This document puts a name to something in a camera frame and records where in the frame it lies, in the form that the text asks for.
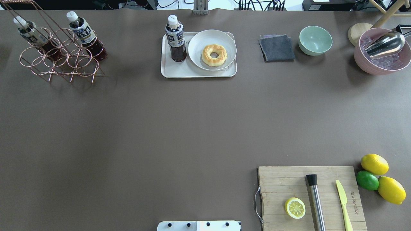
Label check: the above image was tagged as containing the yellow lemon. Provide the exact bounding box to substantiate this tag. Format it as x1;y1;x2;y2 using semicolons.
361;153;389;175
377;176;406;205

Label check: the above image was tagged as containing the yellow lemon far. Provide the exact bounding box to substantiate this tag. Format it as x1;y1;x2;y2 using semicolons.
361;153;389;175

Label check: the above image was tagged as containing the cream serving tray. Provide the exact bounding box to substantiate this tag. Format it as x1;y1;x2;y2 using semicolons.
161;32;237;78

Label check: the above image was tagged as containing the tea bottle in rack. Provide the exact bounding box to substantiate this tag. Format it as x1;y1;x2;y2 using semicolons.
13;16;63;61
66;11;108;61

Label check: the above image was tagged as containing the metal muddler black tip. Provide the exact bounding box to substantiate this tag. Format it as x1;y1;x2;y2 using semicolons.
306;174;326;231

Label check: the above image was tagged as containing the green ceramic bowl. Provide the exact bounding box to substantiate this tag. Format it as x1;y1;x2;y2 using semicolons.
298;25;333;56

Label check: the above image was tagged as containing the yellow lemon near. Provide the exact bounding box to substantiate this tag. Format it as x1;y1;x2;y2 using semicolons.
377;176;406;205

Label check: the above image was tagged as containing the yellow ring donut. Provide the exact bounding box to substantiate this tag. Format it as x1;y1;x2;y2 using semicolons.
201;44;228;67

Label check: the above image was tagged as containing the pink bowl with ice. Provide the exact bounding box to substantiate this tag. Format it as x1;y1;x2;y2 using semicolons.
354;28;411;75

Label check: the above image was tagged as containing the white round plate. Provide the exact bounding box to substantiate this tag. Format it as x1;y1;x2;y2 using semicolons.
188;30;237;71

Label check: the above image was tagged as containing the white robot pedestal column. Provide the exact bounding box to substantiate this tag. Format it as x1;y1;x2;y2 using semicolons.
157;220;242;231

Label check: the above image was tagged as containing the grey folded cloth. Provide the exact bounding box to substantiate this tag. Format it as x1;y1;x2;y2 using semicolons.
258;35;295;62

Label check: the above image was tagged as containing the aluminium frame post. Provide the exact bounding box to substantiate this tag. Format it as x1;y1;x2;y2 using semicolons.
193;0;209;15

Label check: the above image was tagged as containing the wooden cutting board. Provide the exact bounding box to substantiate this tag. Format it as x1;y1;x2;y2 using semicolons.
258;166;367;231

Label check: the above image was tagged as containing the wooden mug tree stand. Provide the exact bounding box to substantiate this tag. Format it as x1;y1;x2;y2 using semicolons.
348;0;411;47

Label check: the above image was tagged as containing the green lime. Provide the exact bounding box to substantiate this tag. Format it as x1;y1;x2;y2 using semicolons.
356;170;379;191

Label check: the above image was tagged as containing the yellow plastic knife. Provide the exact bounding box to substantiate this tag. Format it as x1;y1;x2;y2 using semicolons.
335;180;353;231

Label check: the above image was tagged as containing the half lemon slice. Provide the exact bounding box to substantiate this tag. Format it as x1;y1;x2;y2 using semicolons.
284;197;306;219

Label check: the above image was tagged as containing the copper wire bottle rack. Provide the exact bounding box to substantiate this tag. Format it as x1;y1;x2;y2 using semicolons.
1;0;104;83

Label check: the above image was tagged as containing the metal ice scoop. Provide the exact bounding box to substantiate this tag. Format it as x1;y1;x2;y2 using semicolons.
364;31;405;59

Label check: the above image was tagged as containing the tea bottle white cap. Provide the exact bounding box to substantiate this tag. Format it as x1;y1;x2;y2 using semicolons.
165;15;187;62

